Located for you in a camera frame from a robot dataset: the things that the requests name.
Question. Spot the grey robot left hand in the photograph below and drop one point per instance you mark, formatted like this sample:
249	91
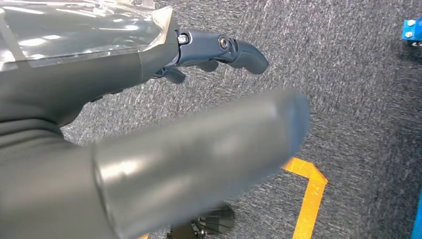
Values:
197	148

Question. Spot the blue metal shelf rack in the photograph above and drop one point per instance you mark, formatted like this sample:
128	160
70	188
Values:
412	30

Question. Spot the black robot leg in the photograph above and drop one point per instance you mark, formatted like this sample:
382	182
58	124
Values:
214	221

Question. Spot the yellow floor tape square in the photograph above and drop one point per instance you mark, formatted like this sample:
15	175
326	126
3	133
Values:
310	204

